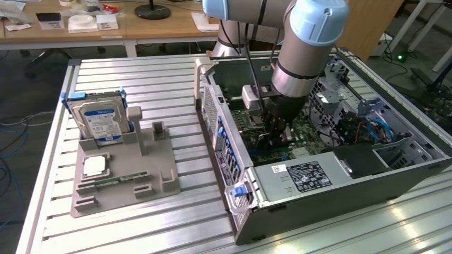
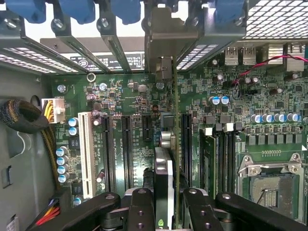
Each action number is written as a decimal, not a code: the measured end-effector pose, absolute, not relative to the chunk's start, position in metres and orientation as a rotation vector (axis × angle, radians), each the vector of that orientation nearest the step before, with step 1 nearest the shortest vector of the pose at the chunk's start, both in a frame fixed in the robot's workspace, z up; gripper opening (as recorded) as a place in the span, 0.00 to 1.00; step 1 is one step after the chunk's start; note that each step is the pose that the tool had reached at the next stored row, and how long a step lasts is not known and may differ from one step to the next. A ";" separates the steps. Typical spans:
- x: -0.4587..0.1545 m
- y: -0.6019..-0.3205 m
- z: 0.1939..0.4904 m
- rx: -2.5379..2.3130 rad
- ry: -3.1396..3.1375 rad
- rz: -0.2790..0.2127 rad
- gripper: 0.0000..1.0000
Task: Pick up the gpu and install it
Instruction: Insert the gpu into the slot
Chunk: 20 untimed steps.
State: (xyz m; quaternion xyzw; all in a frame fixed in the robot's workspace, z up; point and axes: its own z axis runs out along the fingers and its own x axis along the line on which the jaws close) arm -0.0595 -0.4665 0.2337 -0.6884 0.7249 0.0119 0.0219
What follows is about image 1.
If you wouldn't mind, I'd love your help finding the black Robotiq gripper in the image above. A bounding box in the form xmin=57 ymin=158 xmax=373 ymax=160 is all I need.
xmin=266 ymin=94 xmax=309 ymax=128

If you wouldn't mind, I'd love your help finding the plain white box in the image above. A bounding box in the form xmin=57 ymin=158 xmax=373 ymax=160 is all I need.
xmin=97 ymin=14 xmax=121 ymax=31

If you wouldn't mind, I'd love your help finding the black plastic duct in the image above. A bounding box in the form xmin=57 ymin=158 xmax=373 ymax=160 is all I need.
xmin=335 ymin=144 xmax=391 ymax=179

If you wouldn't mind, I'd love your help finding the silver metal bracket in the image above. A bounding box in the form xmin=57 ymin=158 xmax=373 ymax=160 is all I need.
xmin=317 ymin=91 xmax=346 ymax=112

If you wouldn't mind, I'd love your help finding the white box with tape roll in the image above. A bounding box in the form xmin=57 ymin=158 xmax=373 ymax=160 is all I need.
xmin=67 ymin=14 xmax=99 ymax=34

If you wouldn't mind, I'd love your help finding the grey floor cable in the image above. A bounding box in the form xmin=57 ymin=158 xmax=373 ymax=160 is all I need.
xmin=0 ymin=110 xmax=55 ymax=126

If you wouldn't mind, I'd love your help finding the grey open PC case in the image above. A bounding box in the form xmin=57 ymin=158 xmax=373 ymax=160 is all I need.
xmin=194 ymin=47 xmax=452 ymax=246

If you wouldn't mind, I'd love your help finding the CPU socket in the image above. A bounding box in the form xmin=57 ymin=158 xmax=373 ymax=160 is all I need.
xmin=247 ymin=108 xmax=269 ymax=127

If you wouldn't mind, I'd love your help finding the clear plastic bag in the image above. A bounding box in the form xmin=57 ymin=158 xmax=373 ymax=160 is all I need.
xmin=0 ymin=0 xmax=29 ymax=24

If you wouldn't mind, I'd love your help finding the white box with black top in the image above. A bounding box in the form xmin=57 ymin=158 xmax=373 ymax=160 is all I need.
xmin=37 ymin=12 xmax=67 ymax=31

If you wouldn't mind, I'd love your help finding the metal disk bay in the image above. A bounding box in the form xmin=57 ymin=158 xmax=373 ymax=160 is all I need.
xmin=373 ymin=133 xmax=442 ymax=170

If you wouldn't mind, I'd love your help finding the grey power supply unit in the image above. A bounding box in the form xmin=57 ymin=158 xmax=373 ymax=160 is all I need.
xmin=253 ymin=152 xmax=354 ymax=203

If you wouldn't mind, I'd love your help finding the grey plastic parts rack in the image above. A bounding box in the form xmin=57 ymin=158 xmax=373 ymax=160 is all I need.
xmin=70 ymin=105 xmax=183 ymax=219

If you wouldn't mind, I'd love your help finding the silver CPU chip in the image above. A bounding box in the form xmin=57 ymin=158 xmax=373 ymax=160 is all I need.
xmin=83 ymin=157 xmax=110 ymax=179

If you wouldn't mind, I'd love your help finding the wooden cabinet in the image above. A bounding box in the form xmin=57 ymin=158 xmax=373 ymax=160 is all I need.
xmin=334 ymin=0 xmax=406 ymax=61

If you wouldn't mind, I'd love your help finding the black office chair base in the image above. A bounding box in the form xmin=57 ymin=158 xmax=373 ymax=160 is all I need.
xmin=21 ymin=47 xmax=74 ymax=79

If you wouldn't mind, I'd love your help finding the black round lamp base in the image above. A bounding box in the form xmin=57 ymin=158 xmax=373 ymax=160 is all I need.
xmin=134 ymin=0 xmax=173 ymax=21

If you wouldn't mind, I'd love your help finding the white power box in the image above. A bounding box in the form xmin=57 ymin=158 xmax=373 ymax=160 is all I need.
xmin=374 ymin=33 xmax=394 ymax=58

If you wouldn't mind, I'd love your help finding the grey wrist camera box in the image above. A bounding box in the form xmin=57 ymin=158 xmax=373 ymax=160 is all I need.
xmin=242 ymin=84 xmax=266 ymax=110

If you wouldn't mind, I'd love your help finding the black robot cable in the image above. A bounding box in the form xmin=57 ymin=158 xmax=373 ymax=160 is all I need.
xmin=243 ymin=21 xmax=266 ymax=109

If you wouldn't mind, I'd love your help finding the blue floor cable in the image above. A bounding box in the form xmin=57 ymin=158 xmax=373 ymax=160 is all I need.
xmin=0 ymin=126 xmax=29 ymax=228

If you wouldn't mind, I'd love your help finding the hard disk with blue caddy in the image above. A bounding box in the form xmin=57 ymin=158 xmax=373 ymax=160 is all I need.
xmin=59 ymin=87 xmax=138 ymax=146

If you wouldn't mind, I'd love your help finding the white paper stack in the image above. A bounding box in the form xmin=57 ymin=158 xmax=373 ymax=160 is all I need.
xmin=193 ymin=12 xmax=221 ymax=32

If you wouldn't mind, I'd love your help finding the black wire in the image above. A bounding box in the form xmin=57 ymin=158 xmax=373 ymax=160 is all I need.
xmin=317 ymin=116 xmax=342 ymax=148

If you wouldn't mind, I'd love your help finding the blue wire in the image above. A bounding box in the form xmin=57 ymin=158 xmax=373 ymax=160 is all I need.
xmin=367 ymin=117 xmax=395 ymax=145

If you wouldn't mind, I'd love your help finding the green RAM stick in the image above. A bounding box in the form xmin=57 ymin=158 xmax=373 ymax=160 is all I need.
xmin=94 ymin=170 xmax=150 ymax=190

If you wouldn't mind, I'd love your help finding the wooden desk white frame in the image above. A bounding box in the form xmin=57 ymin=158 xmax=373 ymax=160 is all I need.
xmin=126 ymin=0 xmax=222 ymax=46
xmin=0 ymin=0 xmax=139 ymax=58

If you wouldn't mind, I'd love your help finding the green motherboard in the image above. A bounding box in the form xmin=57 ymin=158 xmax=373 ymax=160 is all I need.
xmin=226 ymin=94 xmax=337 ymax=166

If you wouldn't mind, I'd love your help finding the black floor stand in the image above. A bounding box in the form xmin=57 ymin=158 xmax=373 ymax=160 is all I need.
xmin=411 ymin=67 xmax=452 ymax=92

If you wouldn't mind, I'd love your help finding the orange wire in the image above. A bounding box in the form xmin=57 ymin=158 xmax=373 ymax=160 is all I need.
xmin=355 ymin=120 xmax=373 ymax=143

